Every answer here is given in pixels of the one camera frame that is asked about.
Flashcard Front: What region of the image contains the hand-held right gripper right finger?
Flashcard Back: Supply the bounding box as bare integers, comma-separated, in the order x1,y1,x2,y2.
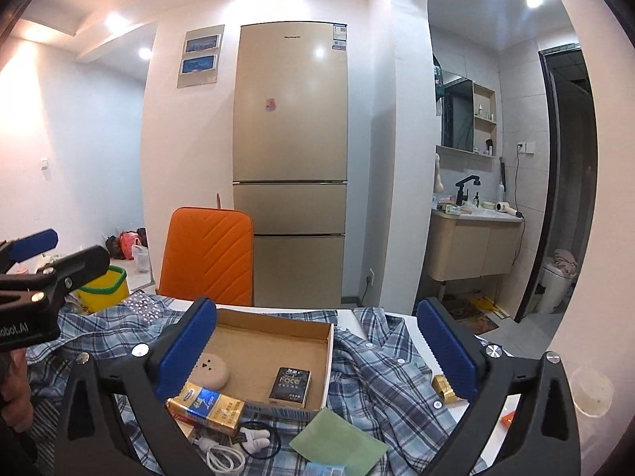
416,296,582,476

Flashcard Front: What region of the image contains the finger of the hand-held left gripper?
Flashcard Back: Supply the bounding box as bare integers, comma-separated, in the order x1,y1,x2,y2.
0,229,59,276
37,245,111,309

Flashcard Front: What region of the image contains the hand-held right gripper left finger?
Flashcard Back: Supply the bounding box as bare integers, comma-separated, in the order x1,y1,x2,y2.
54,296,219,476

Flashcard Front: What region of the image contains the small gold box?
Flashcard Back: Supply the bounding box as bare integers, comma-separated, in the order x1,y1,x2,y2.
431,374,466,406

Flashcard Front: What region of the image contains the gold and blue cigarette pack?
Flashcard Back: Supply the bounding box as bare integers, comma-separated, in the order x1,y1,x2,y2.
165,382,247,437

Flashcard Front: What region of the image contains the blue plaid shirt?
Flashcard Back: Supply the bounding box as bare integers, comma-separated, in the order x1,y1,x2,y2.
25,292,497,476

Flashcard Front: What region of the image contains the red cigarette pack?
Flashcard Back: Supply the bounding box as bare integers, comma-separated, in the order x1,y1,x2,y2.
171,413,199,443

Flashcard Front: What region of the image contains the shallow cardboard box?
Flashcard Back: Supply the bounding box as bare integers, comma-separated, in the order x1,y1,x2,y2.
196,307,335,412

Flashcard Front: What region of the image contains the green card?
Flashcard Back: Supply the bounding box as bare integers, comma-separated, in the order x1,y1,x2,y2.
289,408,389,476

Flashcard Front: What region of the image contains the blue tissue pack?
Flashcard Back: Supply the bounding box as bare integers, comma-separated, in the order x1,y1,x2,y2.
300,461,348,476

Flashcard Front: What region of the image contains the person's left hand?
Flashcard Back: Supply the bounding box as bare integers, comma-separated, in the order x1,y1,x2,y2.
0,349,33,430

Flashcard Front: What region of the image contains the round beige adapter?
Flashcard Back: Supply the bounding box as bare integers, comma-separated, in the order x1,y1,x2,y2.
193,351,230,388

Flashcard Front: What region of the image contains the yellow bin with green rim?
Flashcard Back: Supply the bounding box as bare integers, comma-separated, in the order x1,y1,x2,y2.
77,265,131,314

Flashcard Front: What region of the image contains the patterned floor mat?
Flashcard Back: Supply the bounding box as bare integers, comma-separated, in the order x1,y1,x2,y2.
441,297,502,335

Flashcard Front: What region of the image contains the red plastic bag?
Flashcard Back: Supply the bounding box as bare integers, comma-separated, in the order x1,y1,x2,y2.
117,231,142,260

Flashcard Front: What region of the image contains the silver studded sheet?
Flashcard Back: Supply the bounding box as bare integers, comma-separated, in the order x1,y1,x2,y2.
120,292,162,317

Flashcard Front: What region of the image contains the orange quilted chair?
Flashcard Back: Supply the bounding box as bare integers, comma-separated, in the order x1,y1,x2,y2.
158,207,255,307

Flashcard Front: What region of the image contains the black tissue pack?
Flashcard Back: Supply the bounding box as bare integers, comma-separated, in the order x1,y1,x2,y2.
269,367,312,409

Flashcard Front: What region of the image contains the white charger plug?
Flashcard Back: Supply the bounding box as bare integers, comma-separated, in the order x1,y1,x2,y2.
238,424,271,454

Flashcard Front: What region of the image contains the beige vanity cabinet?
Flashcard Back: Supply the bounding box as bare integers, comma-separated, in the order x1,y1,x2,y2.
427,208,524,283

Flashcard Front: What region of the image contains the clear plastic cup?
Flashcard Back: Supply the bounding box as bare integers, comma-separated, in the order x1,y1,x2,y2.
568,364,616,417

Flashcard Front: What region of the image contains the beige cloth on toilet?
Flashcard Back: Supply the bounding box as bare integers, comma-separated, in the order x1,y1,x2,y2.
553,249,579,278

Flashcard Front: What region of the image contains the black faucet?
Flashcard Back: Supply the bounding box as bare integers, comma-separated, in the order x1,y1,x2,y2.
455,175,481,205

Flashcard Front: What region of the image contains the wooden niche shelf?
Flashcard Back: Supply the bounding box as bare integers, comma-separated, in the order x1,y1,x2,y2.
472,82,497,158

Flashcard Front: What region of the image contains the beige three-door fridge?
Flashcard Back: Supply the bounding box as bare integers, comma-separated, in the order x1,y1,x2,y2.
232,21,349,308

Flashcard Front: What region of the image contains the bathroom mirror cabinet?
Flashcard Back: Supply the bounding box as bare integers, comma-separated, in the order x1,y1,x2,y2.
437,70,474,154

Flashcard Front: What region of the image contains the green hanging cloth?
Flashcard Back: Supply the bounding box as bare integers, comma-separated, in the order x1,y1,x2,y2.
433,57,445,115

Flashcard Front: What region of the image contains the white charging cable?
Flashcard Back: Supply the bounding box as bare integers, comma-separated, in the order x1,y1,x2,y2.
192,431,246,474

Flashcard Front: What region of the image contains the black hair dryer cord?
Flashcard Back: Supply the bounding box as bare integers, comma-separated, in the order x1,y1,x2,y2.
512,151,523,209

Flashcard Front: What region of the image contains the grey wall distribution panel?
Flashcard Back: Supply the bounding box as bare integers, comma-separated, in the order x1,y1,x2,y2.
177,27,225,89

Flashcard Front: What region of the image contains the black door frame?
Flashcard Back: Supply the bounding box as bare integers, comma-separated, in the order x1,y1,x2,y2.
513,42,598,323

